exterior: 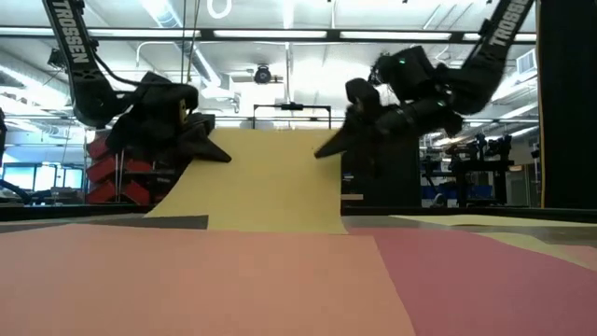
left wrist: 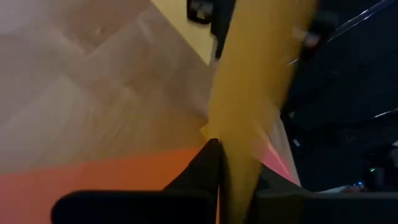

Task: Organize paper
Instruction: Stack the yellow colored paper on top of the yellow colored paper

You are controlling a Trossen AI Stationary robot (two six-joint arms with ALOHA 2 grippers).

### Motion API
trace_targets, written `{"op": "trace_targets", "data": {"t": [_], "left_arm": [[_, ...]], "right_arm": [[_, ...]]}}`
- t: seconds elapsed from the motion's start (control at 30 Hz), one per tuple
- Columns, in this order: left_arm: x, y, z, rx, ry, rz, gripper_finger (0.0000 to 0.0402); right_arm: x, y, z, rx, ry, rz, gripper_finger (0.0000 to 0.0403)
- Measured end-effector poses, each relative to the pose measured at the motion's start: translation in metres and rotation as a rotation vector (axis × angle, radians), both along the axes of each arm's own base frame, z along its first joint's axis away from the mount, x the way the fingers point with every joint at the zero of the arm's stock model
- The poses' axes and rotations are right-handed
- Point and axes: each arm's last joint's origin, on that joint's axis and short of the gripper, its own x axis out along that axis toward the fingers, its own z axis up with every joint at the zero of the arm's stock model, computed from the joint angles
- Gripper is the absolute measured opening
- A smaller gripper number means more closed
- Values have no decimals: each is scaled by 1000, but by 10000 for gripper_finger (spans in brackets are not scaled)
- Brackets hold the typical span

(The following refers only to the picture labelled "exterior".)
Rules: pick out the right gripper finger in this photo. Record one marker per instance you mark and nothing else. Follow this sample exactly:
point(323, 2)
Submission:
point(354, 135)

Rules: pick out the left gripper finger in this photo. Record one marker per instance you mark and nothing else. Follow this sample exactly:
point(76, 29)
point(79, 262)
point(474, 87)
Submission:
point(205, 149)

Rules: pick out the orange paper sheet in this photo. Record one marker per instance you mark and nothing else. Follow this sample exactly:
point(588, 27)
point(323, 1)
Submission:
point(186, 280)

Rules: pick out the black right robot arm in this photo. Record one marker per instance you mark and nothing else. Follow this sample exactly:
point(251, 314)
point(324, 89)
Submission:
point(501, 35)

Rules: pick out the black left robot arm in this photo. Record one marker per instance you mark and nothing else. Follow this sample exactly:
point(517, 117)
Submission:
point(74, 46)

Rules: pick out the black divider board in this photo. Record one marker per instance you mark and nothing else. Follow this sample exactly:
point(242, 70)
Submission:
point(396, 182)

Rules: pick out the black background robot workstation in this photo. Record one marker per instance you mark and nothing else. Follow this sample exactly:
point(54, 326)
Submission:
point(480, 165)

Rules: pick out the blue board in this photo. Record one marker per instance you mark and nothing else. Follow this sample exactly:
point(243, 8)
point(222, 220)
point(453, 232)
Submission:
point(485, 192)

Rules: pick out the white air vent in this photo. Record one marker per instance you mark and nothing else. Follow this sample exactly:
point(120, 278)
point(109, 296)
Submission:
point(527, 62)

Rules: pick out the black partition panel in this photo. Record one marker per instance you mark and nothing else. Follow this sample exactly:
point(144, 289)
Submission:
point(569, 93)

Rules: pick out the black slanted bar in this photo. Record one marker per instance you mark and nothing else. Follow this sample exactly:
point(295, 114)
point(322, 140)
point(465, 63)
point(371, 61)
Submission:
point(16, 192)

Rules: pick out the red paper sheet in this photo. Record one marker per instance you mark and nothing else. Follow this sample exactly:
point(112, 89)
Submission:
point(490, 289)

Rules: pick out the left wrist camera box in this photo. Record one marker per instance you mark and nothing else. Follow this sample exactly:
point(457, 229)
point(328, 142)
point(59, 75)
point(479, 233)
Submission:
point(203, 122)

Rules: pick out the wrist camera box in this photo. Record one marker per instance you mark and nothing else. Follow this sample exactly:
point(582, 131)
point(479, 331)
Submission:
point(203, 122)
point(363, 93)

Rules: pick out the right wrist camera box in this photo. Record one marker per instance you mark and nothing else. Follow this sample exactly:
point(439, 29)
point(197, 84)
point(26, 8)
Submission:
point(363, 93)

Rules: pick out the silver ceiling duct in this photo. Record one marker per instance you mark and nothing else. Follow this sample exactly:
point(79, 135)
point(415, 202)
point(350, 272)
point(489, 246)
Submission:
point(217, 91)

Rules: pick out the black ceiling camera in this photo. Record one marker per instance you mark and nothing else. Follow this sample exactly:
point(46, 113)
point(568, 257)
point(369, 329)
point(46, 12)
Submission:
point(262, 75)

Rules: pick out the black ceiling light rail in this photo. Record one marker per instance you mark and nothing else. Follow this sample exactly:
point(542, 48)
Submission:
point(207, 33)

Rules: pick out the black aluminium table frame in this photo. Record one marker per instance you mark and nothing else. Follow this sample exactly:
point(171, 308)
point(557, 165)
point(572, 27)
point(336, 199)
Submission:
point(466, 210)

